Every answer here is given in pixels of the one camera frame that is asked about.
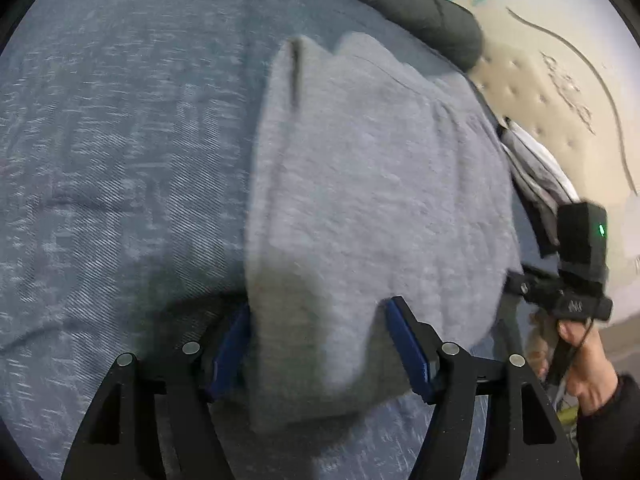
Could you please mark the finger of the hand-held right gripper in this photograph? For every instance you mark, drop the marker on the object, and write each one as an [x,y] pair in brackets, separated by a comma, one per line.
[515,287]

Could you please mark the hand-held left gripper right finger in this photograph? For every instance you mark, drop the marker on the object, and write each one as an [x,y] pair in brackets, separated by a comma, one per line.
[407,345]

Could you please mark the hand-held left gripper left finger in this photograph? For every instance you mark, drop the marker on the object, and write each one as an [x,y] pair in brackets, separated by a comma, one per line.
[230,347]

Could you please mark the grey ribbed sweater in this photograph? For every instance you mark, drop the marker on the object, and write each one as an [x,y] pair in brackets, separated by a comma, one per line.
[360,185]

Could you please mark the person's right hand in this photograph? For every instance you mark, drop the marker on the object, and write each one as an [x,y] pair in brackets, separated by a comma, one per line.
[587,365]

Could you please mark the black folded garment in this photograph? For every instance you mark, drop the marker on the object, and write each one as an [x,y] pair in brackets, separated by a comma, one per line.
[542,232]

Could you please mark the white folded sweatshirt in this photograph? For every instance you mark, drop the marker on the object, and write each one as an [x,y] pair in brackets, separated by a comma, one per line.
[540,160]

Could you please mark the cream tufted headboard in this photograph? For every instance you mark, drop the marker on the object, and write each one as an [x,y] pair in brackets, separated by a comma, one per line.
[550,60]

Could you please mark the blue patterned bedspread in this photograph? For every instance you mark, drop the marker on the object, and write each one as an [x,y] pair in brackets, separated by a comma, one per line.
[125,135]

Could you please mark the dark grey rolled duvet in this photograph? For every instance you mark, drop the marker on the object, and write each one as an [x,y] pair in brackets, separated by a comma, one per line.
[430,15]

